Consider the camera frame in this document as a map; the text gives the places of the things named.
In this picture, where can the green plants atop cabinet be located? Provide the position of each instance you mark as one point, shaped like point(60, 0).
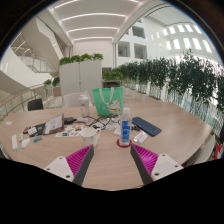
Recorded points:
point(81, 57)

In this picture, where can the ceiling light strips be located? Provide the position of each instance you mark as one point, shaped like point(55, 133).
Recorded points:
point(93, 15)

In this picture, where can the clear shaker bottle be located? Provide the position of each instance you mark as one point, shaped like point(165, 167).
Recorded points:
point(84, 105)

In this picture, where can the black power bank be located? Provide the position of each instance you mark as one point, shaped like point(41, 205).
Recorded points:
point(70, 120)

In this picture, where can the white paper slip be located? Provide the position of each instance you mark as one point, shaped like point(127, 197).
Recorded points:
point(8, 123)

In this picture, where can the clear blue-labelled water bottle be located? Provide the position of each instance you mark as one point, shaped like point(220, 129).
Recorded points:
point(125, 128)

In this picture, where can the flat round red coaster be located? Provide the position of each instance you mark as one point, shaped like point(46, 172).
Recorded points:
point(118, 144)

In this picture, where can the small teal tube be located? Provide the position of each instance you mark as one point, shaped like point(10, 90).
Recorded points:
point(37, 139)

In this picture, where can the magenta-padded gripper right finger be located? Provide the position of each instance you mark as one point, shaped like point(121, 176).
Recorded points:
point(146, 159)

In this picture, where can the white card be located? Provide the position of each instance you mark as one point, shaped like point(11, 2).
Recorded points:
point(32, 131)

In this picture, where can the black chair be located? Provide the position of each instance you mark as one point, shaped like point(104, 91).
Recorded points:
point(35, 104)

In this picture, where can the row of green plants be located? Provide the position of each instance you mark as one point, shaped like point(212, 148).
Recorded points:
point(173, 80)

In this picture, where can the colourful sticker sheet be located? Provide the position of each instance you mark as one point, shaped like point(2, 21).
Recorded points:
point(70, 131)

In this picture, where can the white charger block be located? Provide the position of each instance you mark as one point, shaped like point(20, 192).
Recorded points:
point(82, 120)

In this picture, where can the white computer mouse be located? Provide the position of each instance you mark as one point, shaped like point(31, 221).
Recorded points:
point(25, 143)

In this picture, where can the black notebook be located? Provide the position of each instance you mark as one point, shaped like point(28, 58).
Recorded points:
point(40, 128)

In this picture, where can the small white device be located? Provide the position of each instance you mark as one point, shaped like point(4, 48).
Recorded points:
point(21, 137)

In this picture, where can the white chair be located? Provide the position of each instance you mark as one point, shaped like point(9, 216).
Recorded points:
point(71, 99)
point(203, 151)

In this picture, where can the green tote bag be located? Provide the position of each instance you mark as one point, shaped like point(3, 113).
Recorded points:
point(108, 101)

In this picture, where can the red chair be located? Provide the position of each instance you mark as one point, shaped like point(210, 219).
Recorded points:
point(219, 150)

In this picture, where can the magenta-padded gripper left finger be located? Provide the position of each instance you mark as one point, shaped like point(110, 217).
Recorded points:
point(78, 159)

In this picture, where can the white printed booklet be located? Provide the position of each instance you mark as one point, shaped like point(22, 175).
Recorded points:
point(55, 123)

